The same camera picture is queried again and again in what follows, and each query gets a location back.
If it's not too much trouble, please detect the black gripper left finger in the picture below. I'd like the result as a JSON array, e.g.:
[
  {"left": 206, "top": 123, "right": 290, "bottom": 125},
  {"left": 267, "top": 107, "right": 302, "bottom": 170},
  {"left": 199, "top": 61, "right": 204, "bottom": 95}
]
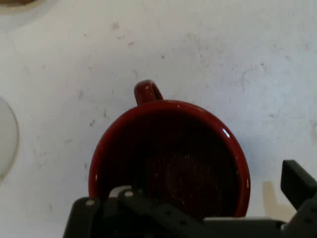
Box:
[{"left": 61, "top": 184, "right": 206, "bottom": 238}]

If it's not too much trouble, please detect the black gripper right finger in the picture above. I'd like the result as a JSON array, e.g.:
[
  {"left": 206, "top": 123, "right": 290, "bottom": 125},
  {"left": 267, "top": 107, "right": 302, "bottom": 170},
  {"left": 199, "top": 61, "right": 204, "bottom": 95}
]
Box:
[{"left": 280, "top": 160, "right": 317, "bottom": 238}]

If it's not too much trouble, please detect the red ceramic mug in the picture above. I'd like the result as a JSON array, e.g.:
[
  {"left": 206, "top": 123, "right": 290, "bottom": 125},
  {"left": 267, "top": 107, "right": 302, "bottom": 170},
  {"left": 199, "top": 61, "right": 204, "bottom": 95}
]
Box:
[{"left": 88, "top": 79, "right": 251, "bottom": 220}]

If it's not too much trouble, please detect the white enamel mug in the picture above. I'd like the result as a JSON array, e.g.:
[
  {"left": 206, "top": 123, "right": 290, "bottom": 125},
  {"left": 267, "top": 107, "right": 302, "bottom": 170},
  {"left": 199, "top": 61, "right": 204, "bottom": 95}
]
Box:
[{"left": 0, "top": 96, "right": 20, "bottom": 185}]

